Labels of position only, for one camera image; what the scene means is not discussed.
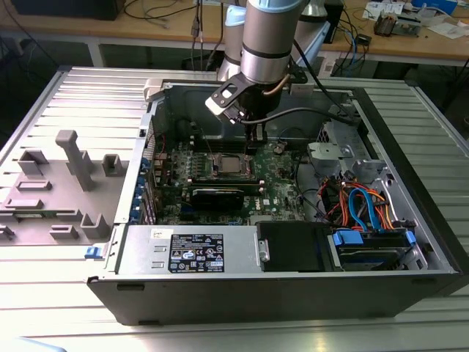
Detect metal socket cover frame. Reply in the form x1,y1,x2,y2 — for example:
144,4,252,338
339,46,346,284
210,153,257,177

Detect silver CPU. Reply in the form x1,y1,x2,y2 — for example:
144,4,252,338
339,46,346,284
218,159,247,175

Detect green motherboard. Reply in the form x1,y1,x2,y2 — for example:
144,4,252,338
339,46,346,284
152,137,307,227

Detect silver metal drive cage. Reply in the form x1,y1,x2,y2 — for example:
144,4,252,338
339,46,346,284
306,102,390,184

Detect black graphics card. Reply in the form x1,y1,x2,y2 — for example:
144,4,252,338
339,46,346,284
191,187,245,212

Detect black drive box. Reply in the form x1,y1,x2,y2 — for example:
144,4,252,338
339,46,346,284
255,221,333,273

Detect grey case latch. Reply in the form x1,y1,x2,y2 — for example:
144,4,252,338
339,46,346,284
143,78,165,102

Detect hard disk in blue carrier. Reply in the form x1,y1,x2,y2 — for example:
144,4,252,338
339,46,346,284
327,227,417,273

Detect silver power supply unit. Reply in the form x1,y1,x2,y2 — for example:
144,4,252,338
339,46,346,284
115,224,263,275

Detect brown metal heat sink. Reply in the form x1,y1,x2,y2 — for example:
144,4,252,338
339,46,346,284
372,10,399,37

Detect white printed leaflet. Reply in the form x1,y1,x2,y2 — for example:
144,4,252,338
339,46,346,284
362,1,389,20

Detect black grey PC case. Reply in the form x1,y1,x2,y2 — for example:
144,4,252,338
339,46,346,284
86,75,469,327

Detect wooden workbench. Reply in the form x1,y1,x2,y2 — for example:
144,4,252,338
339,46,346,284
0,0,469,69

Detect grey electronic device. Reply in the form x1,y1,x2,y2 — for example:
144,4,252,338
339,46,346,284
395,10,426,37

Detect grey parts rack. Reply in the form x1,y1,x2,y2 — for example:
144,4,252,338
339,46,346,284
0,128,131,246

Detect white paper sheet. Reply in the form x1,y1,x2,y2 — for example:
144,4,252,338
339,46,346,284
426,20,469,40

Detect large black box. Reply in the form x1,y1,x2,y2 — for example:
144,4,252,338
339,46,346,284
10,0,125,21

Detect black camera cable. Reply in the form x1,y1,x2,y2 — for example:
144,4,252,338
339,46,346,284
234,38,358,125

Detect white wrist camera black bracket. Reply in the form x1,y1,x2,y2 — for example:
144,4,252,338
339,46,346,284
204,81,245,126

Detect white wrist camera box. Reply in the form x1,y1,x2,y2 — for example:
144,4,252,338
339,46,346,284
288,84,316,97

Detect blue wire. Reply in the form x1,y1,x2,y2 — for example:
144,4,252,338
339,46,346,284
347,187,385,232

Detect orange wire bundle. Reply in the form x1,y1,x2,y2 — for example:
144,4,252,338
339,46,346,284
317,178,399,231

